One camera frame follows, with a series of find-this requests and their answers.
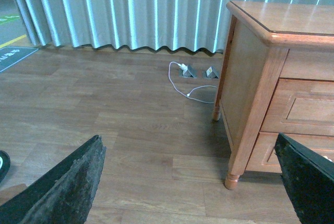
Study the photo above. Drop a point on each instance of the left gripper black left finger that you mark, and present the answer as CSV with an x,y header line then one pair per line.
x,y
65,193

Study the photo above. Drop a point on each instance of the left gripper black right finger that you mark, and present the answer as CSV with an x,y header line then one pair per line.
x,y
308,180

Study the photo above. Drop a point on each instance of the wooden top drawer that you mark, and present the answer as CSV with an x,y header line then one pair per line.
x,y
301,107

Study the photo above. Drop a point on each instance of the wooden drawer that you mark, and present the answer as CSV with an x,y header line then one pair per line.
x,y
301,107
263,157

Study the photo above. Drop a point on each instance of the wooden lower drawer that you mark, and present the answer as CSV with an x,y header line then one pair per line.
x,y
263,157

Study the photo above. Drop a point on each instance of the black round base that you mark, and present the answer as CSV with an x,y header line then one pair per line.
x,y
5,164

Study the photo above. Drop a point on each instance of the wooden nightstand cabinet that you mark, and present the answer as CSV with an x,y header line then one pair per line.
x,y
267,42

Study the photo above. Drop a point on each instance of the floor socket with label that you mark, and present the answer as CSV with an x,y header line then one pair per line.
x,y
210,73

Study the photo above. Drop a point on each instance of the floor socket with white plug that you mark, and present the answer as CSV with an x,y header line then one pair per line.
x,y
187,71

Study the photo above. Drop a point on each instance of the grey pleated curtain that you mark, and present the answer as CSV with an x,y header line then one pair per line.
x,y
191,24

